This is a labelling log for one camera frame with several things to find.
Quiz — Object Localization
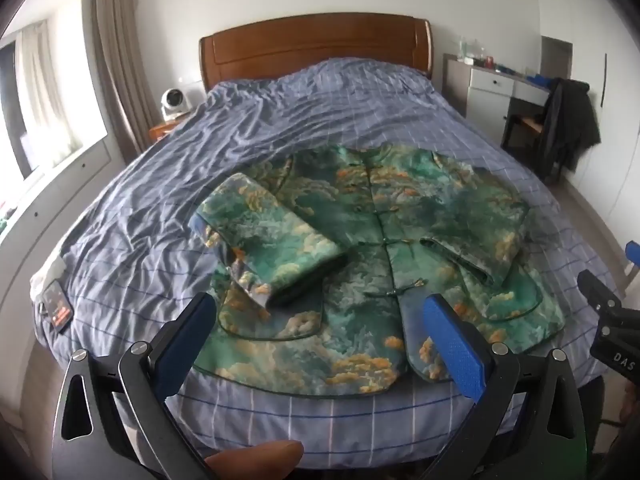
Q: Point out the green cloud-print jacket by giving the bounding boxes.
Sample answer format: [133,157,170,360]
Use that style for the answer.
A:
[190,142,568,400]

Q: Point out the black jacket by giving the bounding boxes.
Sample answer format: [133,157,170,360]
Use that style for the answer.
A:
[540,77,602,182]

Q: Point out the black packet with orange label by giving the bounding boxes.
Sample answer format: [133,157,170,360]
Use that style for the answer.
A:
[40,282,76,333]

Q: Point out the white round fan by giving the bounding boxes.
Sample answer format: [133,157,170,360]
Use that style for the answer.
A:
[160,88,194,122]

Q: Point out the wooden nightstand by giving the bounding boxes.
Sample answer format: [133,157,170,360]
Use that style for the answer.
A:
[149,112,193,143]

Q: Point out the dark chair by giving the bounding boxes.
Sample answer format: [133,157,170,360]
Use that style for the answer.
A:
[502,112,547,157]

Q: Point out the white cloth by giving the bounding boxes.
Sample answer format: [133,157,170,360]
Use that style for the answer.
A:
[30,257,68,302]

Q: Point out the beige curtain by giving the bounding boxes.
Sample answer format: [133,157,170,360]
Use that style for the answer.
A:
[92,0,161,156]

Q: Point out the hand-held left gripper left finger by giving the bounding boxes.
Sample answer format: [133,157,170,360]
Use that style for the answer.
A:
[52,292,218,480]

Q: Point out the blue checked bed cover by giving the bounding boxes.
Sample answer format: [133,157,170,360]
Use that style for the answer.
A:
[32,57,623,456]

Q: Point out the wooden headboard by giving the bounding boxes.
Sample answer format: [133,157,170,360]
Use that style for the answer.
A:
[199,16,434,97]

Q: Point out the grey door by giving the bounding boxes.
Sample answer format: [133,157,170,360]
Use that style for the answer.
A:
[540,35,574,82]

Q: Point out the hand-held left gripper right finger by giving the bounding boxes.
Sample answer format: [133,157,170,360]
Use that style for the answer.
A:
[422,294,587,480]

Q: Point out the white desk with drawers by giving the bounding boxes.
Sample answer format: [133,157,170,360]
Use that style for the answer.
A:
[442,55,551,133]

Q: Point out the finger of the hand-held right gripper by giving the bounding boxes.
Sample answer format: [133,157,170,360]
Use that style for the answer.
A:
[624,241,640,283]
[576,270,624,313]

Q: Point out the white window bench cabinet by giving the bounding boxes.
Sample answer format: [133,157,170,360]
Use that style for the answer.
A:
[0,139,132,321]

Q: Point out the window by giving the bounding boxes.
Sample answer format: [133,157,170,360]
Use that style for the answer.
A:
[0,20,108,177]

